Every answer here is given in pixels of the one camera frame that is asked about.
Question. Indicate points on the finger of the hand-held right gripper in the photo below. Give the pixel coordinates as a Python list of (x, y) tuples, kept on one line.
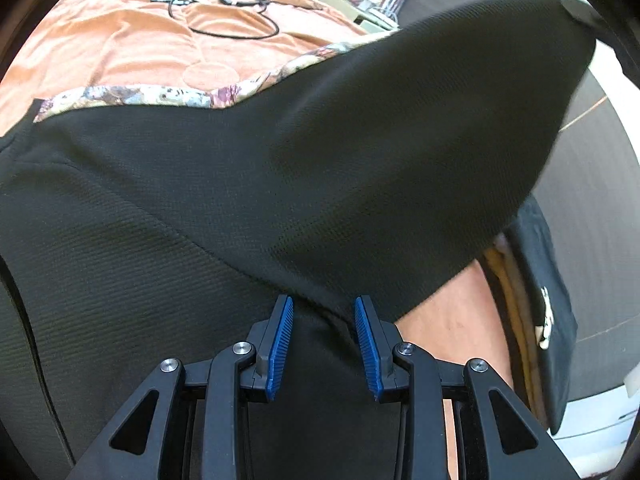
[(577, 10)]

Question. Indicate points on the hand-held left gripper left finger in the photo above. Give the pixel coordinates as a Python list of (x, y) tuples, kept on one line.
[(280, 345)]

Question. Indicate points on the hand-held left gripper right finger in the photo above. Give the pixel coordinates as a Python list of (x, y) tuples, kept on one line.
[(367, 345)]

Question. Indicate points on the black knit garment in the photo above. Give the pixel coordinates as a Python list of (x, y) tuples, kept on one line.
[(300, 160)]

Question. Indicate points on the stack of folded clothes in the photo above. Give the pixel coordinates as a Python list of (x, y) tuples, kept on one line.
[(545, 280)]

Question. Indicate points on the white furniture base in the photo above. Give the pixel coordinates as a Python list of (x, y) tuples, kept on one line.
[(595, 425)]

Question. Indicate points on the orange blanket with floral trim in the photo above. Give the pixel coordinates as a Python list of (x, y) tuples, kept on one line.
[(125, 50)]

